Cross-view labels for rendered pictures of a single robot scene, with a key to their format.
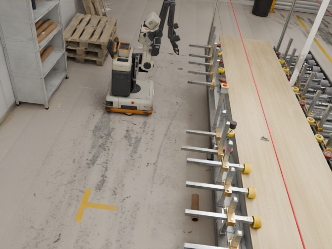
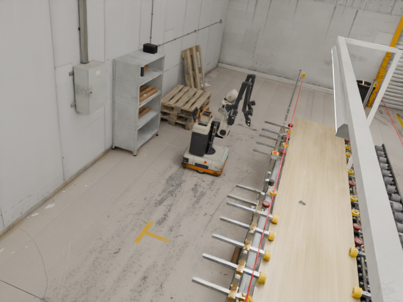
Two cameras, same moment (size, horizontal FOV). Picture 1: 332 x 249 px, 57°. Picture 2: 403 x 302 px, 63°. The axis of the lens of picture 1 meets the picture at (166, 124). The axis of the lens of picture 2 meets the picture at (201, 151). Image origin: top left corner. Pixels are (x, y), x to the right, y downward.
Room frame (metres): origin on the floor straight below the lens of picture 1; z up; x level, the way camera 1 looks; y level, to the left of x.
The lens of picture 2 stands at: (-0.84, -0.55, 3.01)
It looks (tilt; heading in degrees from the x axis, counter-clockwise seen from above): 30 degrees down; 15
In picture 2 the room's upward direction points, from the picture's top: 10 degrees clockwise
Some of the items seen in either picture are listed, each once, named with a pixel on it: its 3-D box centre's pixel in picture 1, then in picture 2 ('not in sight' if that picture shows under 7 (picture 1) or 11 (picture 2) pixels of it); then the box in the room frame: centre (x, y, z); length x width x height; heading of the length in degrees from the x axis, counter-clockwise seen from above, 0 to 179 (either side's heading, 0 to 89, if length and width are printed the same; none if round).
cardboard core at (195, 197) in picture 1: (195, 207); (235, 256); (2.01, -0.43, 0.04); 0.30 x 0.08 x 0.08; 1
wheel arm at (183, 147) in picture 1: (205, 150); (246, 201); (2.03, -0.38, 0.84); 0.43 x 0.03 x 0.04; 91
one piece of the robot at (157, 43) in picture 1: (154, 44); (232, 115); (3.80, 0.29, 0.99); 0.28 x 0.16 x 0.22; 5
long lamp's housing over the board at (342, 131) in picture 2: not in sight; (341, 75); (2.08, -0.85, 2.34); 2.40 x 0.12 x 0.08; 1
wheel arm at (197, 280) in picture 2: not in sight; (215, 287); (0.78, -0.40, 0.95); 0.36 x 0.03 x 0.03; 91
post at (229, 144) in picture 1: (224, 163); (257, 211); (1.82, -0.52, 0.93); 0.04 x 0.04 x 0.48; 1
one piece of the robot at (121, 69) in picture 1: (125, 68); (204, 132); (3.76, 0.67, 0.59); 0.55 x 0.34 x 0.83; 5
